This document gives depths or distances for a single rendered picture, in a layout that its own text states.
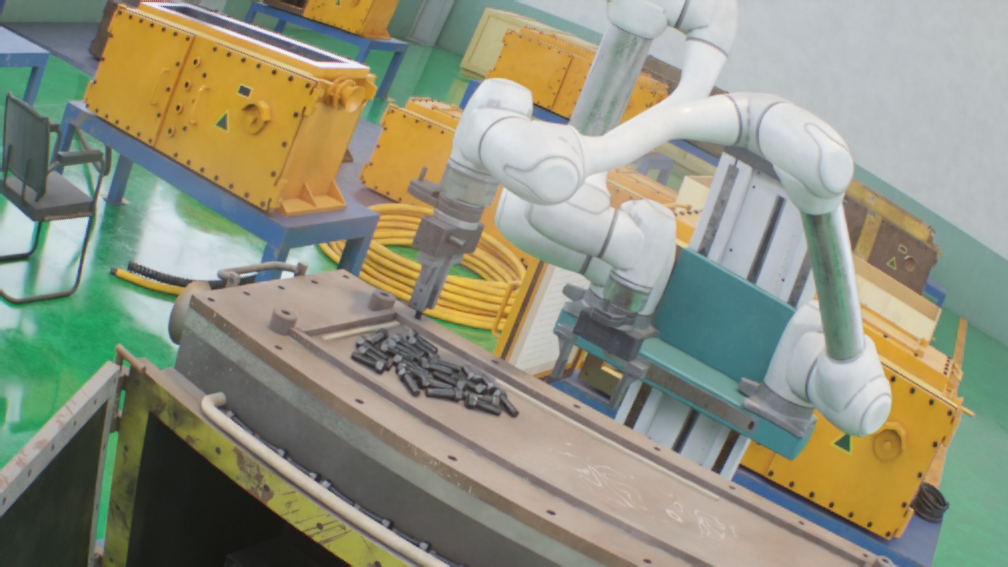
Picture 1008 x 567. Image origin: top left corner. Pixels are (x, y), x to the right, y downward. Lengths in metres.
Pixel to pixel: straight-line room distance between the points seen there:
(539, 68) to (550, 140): 8.99
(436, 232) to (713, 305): 0.97
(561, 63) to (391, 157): 2.86
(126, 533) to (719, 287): 1.53
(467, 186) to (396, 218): 5.63
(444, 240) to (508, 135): 0.22
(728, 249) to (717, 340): 0.22
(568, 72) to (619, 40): 8.18
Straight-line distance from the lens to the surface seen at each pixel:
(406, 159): 8.24
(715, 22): 2.55
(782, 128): 2.14
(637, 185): 8.52
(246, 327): 1.80
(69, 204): 4.97
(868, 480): 4.18
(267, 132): 4.94
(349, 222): 5.34
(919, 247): 9.89
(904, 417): 4.11
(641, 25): 2.54
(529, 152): 1.83
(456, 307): 6.68
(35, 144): 4.73
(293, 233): 4.98
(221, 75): 5.14
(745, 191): 2.85
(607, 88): 2.60
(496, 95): 1.97
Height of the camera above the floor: 2.01
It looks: 16 degrees down
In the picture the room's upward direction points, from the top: 22 degrees clockwise
